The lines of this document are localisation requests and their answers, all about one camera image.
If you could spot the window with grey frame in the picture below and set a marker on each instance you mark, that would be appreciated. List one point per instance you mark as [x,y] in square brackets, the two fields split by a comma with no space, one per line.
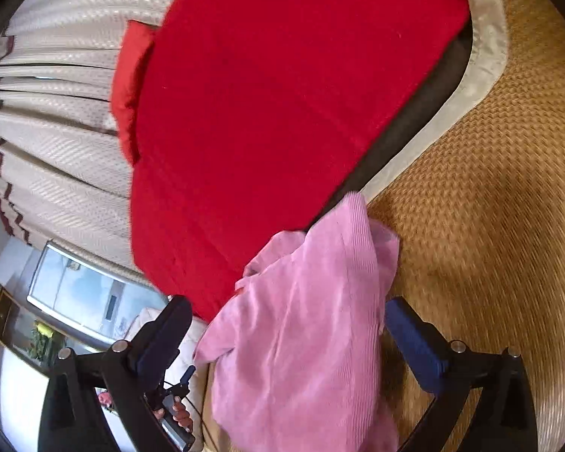
[89,299]

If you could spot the person's left hand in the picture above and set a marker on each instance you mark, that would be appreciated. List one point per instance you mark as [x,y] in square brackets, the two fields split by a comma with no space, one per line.
[180,415]

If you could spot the beige dotted curtain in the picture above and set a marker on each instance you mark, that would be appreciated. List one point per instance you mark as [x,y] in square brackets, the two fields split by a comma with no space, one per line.
[63,177]

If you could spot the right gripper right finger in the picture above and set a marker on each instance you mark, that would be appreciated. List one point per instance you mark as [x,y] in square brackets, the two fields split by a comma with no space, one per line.
[422,346]

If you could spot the red pillow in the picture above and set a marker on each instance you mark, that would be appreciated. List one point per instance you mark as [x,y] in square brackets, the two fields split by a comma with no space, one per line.
[136,49]

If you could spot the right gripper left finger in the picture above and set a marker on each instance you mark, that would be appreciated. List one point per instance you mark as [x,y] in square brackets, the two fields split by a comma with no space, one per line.
[155,346]

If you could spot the woven bamboo bed mat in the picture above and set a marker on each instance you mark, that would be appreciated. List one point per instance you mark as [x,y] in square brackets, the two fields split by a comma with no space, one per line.
[477,198]

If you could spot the pink corduroy jacket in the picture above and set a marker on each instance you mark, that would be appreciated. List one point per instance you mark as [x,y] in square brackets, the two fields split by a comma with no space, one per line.
[297,349]

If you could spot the red blanket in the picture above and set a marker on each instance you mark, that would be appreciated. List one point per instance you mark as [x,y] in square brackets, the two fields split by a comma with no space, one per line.
[253,112]

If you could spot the mirror with flower reflection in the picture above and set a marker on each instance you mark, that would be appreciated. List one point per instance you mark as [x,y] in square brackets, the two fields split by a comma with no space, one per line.
[30,338]

